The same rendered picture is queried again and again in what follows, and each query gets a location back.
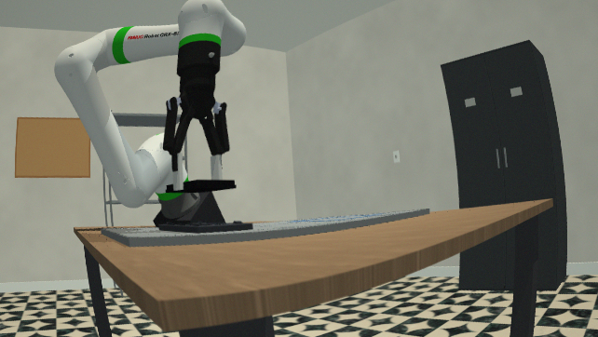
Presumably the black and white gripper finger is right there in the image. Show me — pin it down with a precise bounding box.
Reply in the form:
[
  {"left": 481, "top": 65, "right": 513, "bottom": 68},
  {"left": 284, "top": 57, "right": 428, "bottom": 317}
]
[
  {"left": 198, "top": 99, "right": 230, "bottom": 180},
  {"left": 163, "top": 97, "right": 199, "bottom": 191}
]

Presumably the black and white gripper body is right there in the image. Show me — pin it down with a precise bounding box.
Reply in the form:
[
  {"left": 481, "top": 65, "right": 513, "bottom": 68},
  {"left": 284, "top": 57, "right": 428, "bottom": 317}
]
[{"left": 179, "top": 69, "right": 215, "bottom": 120}]

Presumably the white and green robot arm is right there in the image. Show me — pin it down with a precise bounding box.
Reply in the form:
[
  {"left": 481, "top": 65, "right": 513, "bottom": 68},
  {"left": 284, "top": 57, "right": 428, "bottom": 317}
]
[{"left": 54, "top": 0, "right": 246, "bottom": 219}]

